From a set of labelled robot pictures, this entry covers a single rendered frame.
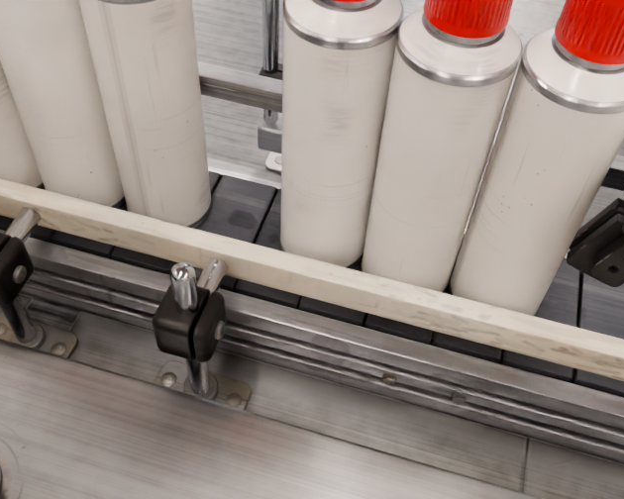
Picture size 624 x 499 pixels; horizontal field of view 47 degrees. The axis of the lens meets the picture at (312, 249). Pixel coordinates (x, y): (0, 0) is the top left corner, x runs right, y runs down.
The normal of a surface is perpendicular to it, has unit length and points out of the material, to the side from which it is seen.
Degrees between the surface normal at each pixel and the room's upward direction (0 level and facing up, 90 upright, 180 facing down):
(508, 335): 90
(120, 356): 0
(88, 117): 90
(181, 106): 90
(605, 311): 0
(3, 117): 90
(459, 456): 0
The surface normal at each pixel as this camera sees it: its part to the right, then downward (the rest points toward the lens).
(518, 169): -0.74, 0.51
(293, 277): -0.28, 0.74
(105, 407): 0.04, -0.62
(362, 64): 0.32, 0.75
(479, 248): -0.89, 0.33
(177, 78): 0.73, 0.55
